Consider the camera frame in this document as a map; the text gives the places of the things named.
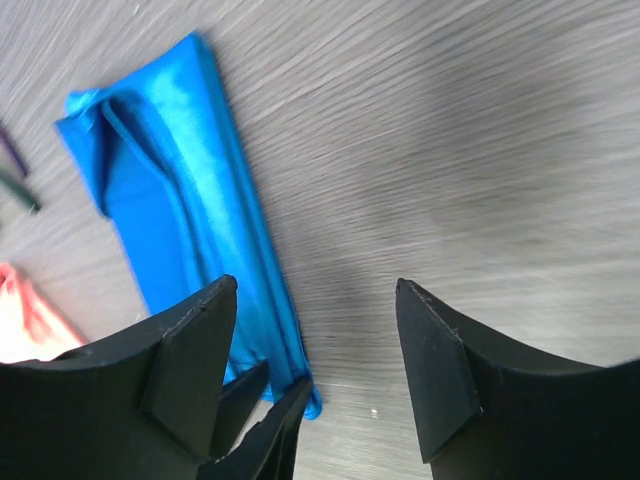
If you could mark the purple plastic knife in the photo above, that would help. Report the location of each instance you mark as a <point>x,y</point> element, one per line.
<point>13,153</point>

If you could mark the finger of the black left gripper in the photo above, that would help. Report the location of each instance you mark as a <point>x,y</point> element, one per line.
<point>268,449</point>
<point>236,404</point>

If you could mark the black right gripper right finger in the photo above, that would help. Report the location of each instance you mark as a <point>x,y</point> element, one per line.
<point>487,406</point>

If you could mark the green handled gold fork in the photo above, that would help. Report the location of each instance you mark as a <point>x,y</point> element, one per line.
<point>20,192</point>

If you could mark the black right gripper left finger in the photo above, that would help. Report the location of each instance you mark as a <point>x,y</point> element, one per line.
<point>138,404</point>

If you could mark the blue cloth napkin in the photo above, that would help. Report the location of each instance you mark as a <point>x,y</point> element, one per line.
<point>162,159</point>

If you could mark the pink folded cloth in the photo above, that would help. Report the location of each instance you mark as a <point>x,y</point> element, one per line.
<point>31,329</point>

